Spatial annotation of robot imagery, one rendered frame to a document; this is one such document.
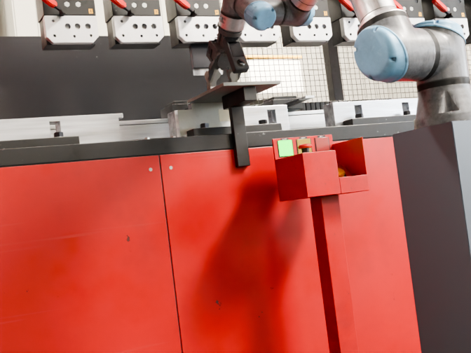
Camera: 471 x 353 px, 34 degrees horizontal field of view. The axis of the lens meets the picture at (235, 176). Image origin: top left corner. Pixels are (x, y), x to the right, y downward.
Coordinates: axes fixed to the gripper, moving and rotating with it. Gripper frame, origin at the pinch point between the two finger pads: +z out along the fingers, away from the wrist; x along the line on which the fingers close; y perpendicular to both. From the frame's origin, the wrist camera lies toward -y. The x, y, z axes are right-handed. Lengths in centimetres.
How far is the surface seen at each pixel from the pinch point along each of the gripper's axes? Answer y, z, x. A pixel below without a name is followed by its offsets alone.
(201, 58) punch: 13.8, -4.3, 1.5
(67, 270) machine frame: -35, 31, 53
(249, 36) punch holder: 15.0, -11.1, -14.2
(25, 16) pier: 272, 98, -4
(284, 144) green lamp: -24.0, 4.0, -10.4
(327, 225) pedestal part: -48, 16, -15
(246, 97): -16.3, -7.5, 0.8
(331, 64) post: 78, 33, -96
